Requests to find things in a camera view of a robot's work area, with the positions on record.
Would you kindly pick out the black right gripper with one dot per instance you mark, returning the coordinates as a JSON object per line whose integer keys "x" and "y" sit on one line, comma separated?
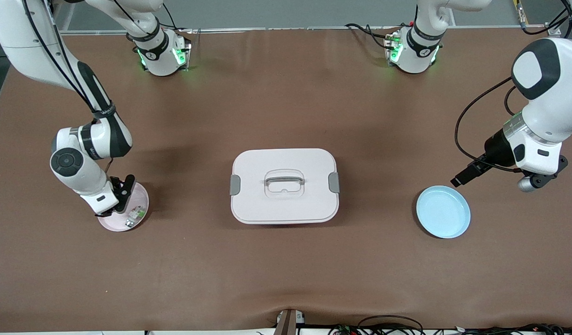
{"x": 105, "y": 213}

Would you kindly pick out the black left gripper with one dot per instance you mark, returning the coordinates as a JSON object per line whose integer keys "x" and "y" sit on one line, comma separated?
{"x": 497, "y": 149}

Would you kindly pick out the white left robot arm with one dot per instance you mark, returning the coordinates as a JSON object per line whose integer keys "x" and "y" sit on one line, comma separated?
{"x": 555, "y": 107}

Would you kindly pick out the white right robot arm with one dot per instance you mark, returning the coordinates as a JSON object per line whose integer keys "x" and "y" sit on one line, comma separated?
{"x": 30, "y": 32}

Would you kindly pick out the pink round plate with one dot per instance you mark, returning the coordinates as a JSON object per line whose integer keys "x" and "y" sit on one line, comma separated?
{"x": 116, "y": 224}

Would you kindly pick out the light blue round plate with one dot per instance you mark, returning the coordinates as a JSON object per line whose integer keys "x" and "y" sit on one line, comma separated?
{"x": 443, "y": 211}

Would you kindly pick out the white and green switch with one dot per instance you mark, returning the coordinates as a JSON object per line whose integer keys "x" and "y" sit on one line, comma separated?
{"x": 136, "y": 216}

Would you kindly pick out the brown camera mount bracket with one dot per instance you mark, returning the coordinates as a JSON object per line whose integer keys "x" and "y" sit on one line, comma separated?
{"x": 288, "y": 323}

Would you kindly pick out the aluminium table edge rail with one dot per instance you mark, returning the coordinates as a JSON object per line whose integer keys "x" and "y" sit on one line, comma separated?
{"x": 290, "y": 29}

